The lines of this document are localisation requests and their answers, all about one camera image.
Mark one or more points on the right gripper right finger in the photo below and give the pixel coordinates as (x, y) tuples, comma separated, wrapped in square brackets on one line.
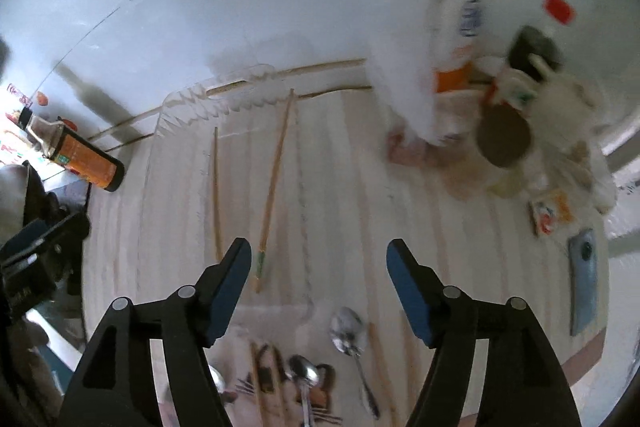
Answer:
[(524, 383)]

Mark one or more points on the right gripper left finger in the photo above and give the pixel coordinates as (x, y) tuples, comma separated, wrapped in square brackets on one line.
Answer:
[(113, 384)]

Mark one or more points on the wooden chopstick green band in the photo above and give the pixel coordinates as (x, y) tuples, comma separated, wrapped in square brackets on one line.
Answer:
[(271, 196)]

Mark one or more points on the steel spoon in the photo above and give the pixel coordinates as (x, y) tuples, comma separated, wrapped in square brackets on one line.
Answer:
[(227, 395), (348, 334), (305, 375)]

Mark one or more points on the orange label sauce bottle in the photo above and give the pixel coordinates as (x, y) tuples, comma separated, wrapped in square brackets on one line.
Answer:
[(65, 147)]

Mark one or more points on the blue smartphone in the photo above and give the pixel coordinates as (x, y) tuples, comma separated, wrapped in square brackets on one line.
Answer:
[(582, 252)]

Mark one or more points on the orange seasoning packet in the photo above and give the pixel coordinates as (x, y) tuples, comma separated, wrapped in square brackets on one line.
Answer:
[(551, 211)]

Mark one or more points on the clear plastic utensil tray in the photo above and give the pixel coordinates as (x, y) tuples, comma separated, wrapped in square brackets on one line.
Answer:
[(176, 241)]

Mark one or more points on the wooden chopstick plain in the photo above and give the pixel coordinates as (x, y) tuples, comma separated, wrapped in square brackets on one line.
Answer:
[(215, 199)]

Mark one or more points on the clear plastic bag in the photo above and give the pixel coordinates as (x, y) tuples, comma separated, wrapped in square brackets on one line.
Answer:
[(565, 118)]

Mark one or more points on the brown lid glass jar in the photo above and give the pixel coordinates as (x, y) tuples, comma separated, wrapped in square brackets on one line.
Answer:
[(504, 139)]

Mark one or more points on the striped cat table mat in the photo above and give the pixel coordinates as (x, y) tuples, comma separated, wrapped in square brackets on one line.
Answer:
[(355, 202)]

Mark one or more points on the white lid oil dispenser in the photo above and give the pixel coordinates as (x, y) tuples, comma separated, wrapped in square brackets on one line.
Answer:
[(514, 88)]

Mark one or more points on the red cap dark bottle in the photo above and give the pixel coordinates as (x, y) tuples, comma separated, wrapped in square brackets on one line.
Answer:
[(542, 39)]

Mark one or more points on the white salt bag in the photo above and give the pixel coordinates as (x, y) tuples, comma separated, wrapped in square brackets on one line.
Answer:
[(458, 24)]

